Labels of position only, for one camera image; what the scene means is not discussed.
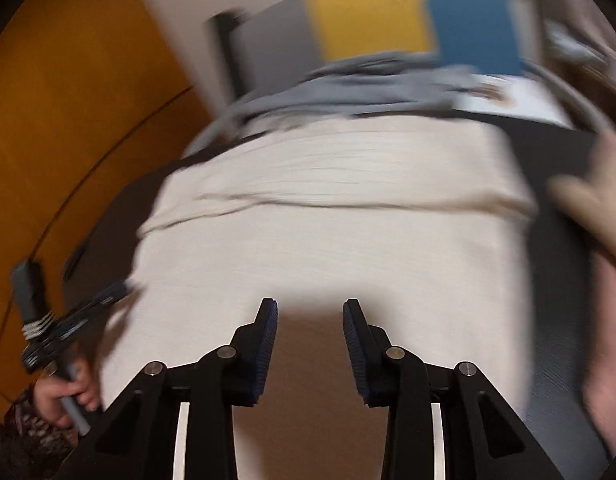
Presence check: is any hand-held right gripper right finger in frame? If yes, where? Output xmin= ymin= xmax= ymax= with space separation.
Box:
xmin=343 ymin=299 xmax=564 ymax=480

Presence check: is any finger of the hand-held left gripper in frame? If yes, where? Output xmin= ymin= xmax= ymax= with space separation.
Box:
xmin=62 ymin=281 xmax=134 ymax=327

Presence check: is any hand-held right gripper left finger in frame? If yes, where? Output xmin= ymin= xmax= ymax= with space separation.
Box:
xmin=62 ymin=298 xmax=279 ymax=480

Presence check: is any white knit sweater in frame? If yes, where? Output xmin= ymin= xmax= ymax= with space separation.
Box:
xmin=100 ymin=119 xmax=540 ymax=480

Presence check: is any person's left forearm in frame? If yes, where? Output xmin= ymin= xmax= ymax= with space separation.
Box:
xmin=0 ymin=387 xmax=84 ymax=480

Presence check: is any person's left hand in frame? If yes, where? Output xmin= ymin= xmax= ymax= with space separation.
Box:
xmin=34 ymin=357 xmax=102 ymax=429

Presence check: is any orange wooden door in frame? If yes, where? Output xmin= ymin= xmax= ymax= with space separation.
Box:
xmin=0 ymin=0 xmax=225 ymax=433

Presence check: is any black sofa bed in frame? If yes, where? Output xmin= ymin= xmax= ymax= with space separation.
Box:
xmin=62 ymin=7 xmax=616 ymax=480

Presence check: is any pink blanket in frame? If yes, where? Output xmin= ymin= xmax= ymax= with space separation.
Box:
xmin=584 ymin=249 xmax=616 ymax=462

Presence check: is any grey cloth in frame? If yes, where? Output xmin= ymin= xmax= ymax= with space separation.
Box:
xmin=222 ymin=51 xmax=490 ymax=127

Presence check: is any grey crumpled garment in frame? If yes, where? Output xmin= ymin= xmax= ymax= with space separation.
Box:
xmin=182 ymin=59 xmax=616 ymax=161

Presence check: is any grey yellow blue backrest cushion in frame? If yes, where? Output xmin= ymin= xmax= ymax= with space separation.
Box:
xmin=237 ymin=0 xmax=528 ymax=92

